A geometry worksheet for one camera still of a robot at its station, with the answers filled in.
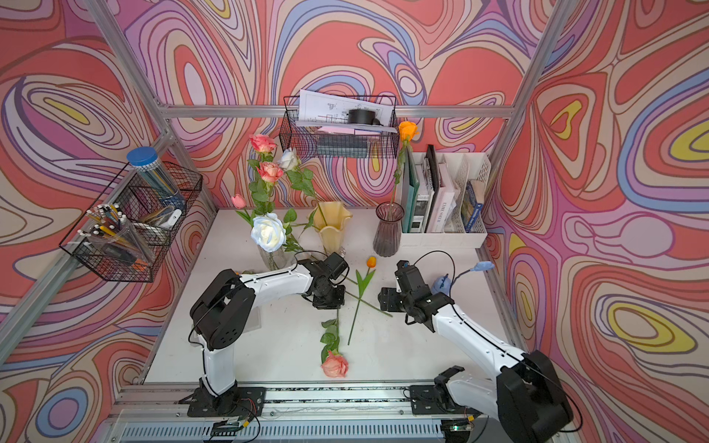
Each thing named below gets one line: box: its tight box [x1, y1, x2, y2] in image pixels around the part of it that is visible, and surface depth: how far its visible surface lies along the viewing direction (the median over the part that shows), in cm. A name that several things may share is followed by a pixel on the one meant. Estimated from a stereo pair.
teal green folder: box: [401, 144, 421, 234], surface depth 90 cm
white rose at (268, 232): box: [250, 212, 287, 253], surface depth 61 cm
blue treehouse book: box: [460, 180, 484, 233], surface depth 106 cm
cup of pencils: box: [77, 203, 154, 267], surface depth 64 cm
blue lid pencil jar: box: [126, 146, 186, 210], surface depth 75 cm
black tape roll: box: [348, 108, 385, 127], surface depth 84 cm
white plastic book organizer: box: [396, 152, 493, 250], surface depth 103 cm
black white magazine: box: [409, 143, 441, 234], surface depth 95 cm
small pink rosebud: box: [230, 193, 254, 228], surface depth 82 cm
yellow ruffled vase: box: [313, 201, 353, 256], surface depth 95 cm
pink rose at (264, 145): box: [246, 133, 277, 168], surface depth 80 cm
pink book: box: [426, 161, 457, 234], surface depth 95 cm
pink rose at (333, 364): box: [320, 308, 349, 379], surface depth 81 cm
